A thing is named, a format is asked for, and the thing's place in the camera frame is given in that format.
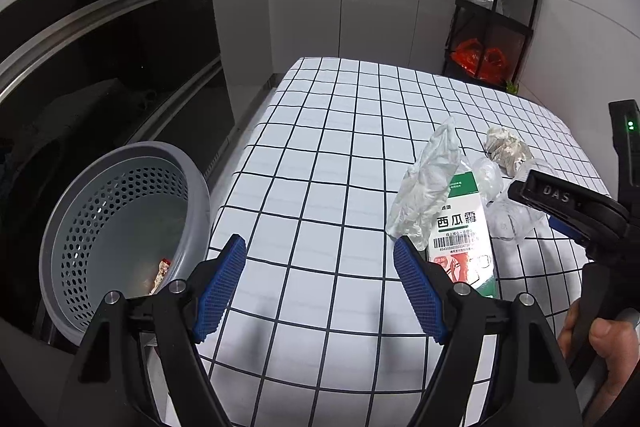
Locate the red beige snack wrapper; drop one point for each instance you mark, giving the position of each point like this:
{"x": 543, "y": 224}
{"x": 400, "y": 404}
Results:
{"x": 162, "y": 270}

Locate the grey kitchen cabinets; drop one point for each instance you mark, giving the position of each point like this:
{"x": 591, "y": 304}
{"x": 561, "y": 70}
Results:
{"x": 261, "y": 39}

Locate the white crumpled plastic glove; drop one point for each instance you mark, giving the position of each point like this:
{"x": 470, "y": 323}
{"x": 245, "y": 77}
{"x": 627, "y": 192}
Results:
{"x": 425, "y": 187}

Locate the red plastic bag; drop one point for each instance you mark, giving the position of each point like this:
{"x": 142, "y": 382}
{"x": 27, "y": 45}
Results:
{"x": 485, "y": 64}

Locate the crumpled cream paper wad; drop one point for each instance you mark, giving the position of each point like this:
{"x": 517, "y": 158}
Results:
{"x": 506, "y": 149}

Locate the black metal shelf rack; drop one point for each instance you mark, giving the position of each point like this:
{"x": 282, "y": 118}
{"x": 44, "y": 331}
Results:
{"x": 488, "y": 40}

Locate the crumpled clear plastic bag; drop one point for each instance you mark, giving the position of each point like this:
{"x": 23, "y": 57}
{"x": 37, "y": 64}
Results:
{"x": 506, "y": 219}

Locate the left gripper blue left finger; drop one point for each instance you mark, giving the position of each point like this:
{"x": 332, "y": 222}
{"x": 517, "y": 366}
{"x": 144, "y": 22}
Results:
{"x": 180, "y": 317}

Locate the white black checked tablecloth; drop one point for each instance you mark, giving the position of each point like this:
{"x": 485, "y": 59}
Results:
{"x": 320, "y": 331}

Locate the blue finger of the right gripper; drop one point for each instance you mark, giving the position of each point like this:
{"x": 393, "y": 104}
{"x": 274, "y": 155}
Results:
{"x": 549, "y": 194}
{"x": 571, "y": 228}

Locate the green white medicine box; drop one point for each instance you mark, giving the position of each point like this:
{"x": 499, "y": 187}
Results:
{"x": 460, "y": 241}

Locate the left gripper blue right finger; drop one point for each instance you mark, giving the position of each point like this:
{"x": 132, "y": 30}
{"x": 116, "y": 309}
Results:
{"x": 457, "y": 317}

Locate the person's right hand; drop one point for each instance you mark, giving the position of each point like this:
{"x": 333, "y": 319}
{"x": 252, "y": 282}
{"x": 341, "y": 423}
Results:
{"x": 616, "y": 342}

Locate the grey perforated trash basket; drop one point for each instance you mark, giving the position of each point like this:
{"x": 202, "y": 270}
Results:
{"x": 128, "y": 210}

